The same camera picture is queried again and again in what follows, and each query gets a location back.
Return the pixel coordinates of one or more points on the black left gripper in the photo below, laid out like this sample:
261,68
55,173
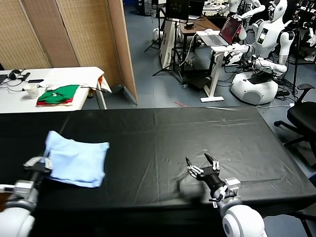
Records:
38,168

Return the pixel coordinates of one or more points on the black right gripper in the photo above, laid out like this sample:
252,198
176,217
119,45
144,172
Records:
212,177

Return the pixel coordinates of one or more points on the light blue t-shirt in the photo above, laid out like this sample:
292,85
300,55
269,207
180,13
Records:
76,163

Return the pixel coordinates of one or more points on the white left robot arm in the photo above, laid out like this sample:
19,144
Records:
14,219

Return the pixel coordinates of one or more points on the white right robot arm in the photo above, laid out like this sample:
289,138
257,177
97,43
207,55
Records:
242,219

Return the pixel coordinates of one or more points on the wide black tablecloth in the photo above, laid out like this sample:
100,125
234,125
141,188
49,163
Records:
172,128

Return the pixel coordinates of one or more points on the red folded shirt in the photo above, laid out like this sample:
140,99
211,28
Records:
53,104

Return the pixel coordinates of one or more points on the white table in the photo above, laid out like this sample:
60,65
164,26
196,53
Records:
14,103

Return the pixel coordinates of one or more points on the green folded shirt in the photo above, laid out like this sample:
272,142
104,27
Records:
59,93

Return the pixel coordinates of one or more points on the black smartphone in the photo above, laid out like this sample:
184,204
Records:
36,80

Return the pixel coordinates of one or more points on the black remote device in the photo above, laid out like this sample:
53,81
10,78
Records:
24,76

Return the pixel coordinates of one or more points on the white standing desk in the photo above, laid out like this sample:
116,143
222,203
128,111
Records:
213,74

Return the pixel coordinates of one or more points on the white cloth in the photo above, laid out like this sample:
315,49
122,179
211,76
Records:
74,76

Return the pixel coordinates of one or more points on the black headphones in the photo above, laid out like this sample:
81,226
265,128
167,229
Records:
14,74

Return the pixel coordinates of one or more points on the black power strip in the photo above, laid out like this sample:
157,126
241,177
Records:
284,92

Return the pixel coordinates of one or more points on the black office chair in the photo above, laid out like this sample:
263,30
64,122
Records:
300,113

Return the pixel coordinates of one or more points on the black tripod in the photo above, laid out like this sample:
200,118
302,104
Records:
175,44

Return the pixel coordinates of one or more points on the open laptop red screen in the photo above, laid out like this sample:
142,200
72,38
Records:
214,39

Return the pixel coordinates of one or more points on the white board panel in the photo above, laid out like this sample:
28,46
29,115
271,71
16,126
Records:
166,44

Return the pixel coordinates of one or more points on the black light stand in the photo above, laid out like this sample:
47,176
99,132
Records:
295,74

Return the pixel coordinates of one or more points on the brown cardboard board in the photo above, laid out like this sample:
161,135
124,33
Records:
74,32

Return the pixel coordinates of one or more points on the white round device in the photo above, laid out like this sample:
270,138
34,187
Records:
156,34

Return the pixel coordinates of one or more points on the small black box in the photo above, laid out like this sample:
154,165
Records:
189,26

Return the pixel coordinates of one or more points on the brown wooden desk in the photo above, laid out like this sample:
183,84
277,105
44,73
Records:
197,24

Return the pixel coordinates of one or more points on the black monitor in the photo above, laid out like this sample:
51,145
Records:
176,10

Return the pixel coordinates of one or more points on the slim white humanoid robot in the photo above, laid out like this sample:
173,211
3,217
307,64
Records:
233,5

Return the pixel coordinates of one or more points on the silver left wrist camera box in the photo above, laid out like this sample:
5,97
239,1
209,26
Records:
23,187

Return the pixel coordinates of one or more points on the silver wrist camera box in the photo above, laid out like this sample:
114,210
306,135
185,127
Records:
23,187
232,185

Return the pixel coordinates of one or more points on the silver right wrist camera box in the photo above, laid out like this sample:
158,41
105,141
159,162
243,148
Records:
232,185

